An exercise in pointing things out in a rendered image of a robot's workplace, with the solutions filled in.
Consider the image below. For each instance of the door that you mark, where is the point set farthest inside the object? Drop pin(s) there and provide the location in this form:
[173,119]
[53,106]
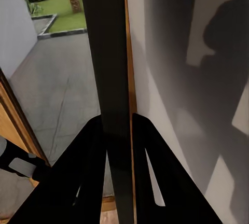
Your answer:
[47,89]

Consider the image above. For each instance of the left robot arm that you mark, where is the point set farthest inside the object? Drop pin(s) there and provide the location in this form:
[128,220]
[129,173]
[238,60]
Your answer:
[16,160]

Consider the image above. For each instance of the poster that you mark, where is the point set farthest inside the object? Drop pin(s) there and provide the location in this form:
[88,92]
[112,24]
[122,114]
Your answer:
[106,26]

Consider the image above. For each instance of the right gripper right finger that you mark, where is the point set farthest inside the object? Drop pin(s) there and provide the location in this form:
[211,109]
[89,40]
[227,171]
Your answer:
[184,202]

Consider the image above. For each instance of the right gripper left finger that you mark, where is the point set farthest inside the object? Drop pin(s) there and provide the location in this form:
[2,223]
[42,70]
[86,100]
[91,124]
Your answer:
[71,191]

